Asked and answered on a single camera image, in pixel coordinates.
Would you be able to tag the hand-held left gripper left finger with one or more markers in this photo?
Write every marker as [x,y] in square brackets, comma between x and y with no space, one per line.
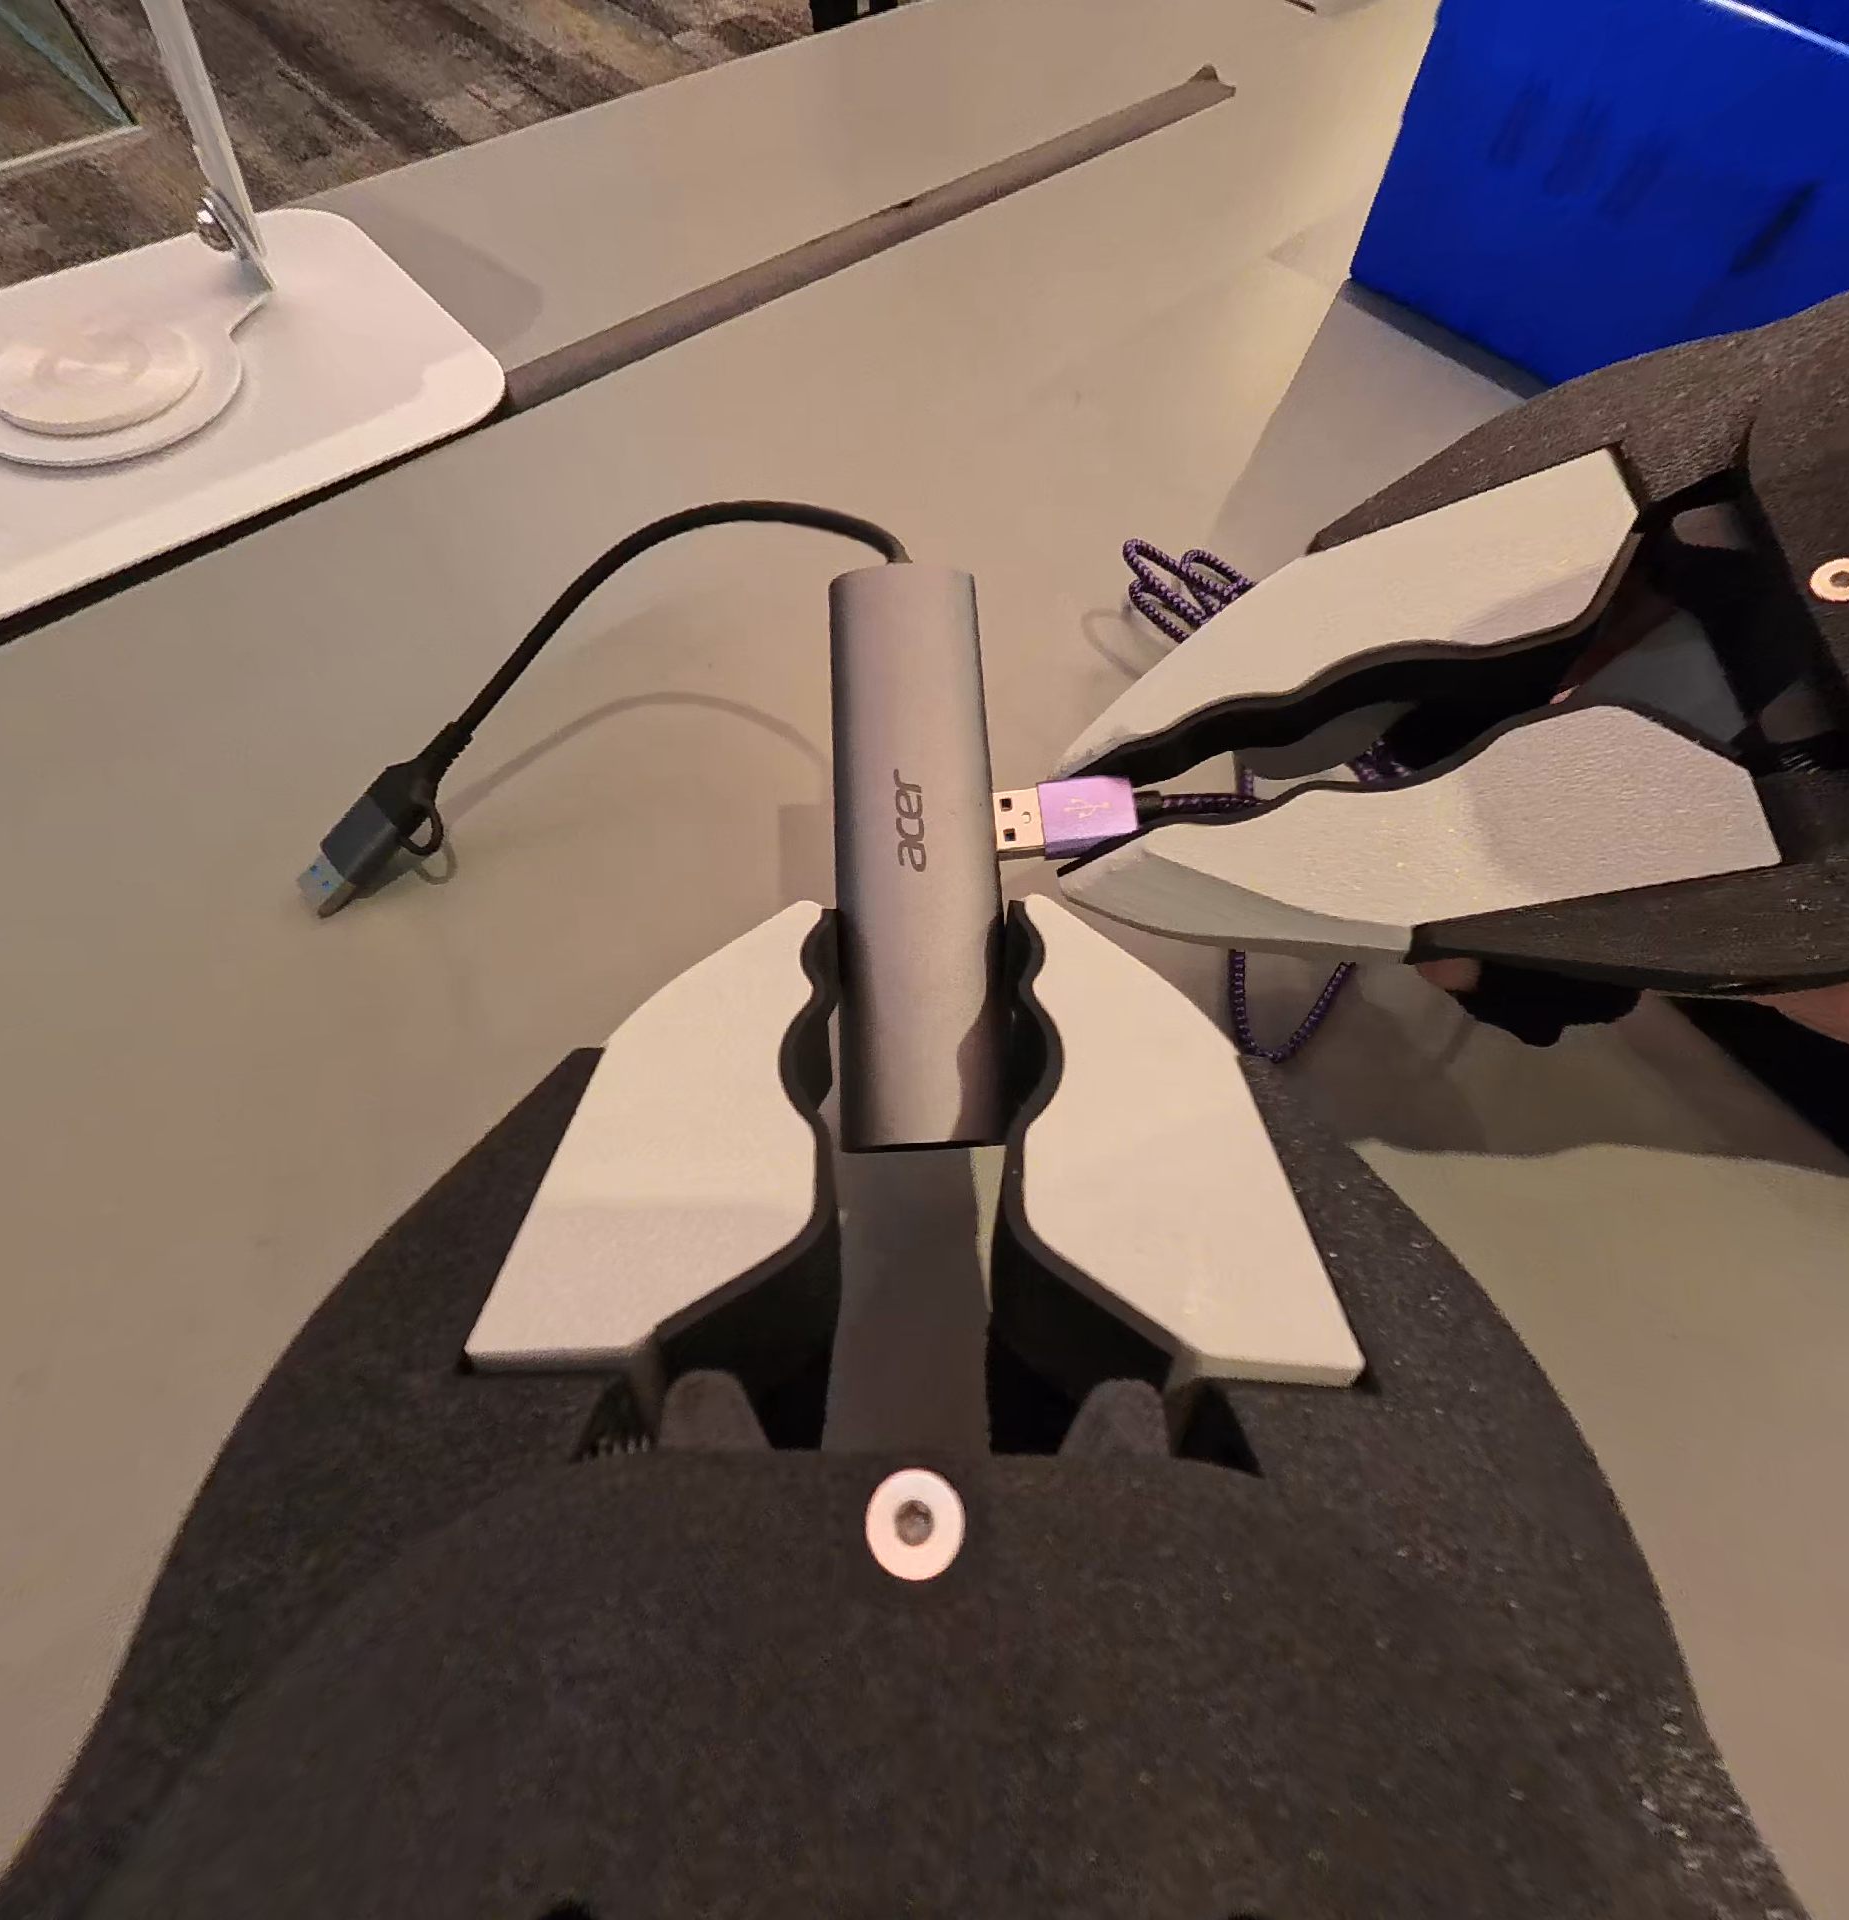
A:
[670,1185]

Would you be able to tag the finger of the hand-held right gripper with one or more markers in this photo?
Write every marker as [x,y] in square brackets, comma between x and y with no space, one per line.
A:
[1390,599]
[1465,854]

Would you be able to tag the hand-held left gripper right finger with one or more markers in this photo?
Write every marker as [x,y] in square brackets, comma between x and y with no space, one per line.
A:
[1166,1200]

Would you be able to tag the grey USB hub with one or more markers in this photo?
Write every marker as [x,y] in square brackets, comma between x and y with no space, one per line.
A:
[910,961]

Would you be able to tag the blue plastic bin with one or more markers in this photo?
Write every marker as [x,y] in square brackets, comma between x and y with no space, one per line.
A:
[1614,182]

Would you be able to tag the grey desk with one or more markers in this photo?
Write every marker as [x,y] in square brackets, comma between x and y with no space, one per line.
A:
[265,1050]

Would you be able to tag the person's right hand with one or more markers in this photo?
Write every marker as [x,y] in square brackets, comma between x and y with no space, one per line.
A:
[1449,976]

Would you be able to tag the black wrist rest pad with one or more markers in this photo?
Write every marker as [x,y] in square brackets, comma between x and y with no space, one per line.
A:
[1824,1094]

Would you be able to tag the white document stand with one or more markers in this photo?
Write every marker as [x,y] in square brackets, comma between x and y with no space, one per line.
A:
[356,360]

